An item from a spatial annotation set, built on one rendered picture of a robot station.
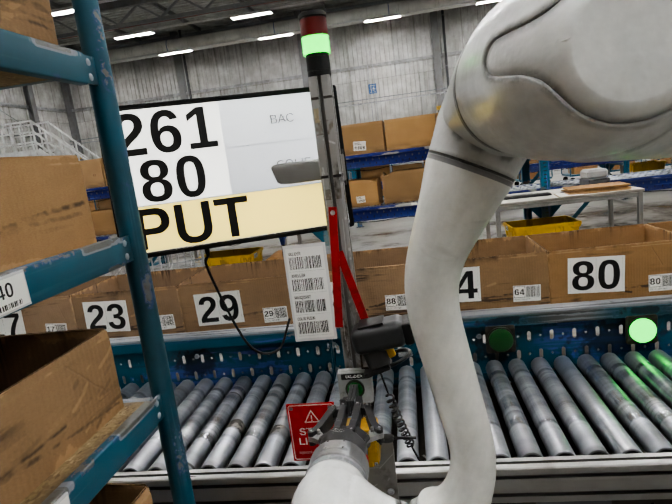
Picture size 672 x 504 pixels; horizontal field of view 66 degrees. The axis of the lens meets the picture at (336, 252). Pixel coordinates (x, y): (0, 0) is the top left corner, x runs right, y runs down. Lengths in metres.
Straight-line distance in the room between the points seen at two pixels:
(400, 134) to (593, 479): 5.20
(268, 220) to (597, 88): 0.83
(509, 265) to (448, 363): 1.05
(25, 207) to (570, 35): 0.47
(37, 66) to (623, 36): 0.48
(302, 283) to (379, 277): 0.63
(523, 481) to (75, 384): 0.89
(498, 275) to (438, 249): 1.08
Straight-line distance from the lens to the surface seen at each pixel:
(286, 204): 1.10
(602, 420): 1.37
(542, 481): 1.22
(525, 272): 1.66
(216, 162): 1.10
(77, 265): 0.57
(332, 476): 0.73
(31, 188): 0.58
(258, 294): 1.71
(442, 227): 0.57
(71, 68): 0.62
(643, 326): 1.72
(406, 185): 5.86
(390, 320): 0.99
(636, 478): 1.26
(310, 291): 1.03
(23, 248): 0.56
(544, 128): 0.38
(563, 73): 0.36
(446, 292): 0.59
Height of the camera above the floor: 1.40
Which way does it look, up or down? 10 degrees down
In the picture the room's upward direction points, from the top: 7 degrees counter-clockwise
